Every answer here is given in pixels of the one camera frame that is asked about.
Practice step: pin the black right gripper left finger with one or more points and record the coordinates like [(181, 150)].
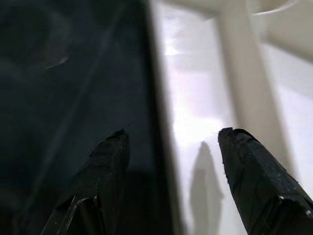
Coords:
[(97, 191)]

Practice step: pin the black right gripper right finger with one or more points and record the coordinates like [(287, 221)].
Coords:
[(261, 191)]

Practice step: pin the white children table top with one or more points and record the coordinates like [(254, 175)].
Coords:
[(244, 73)]

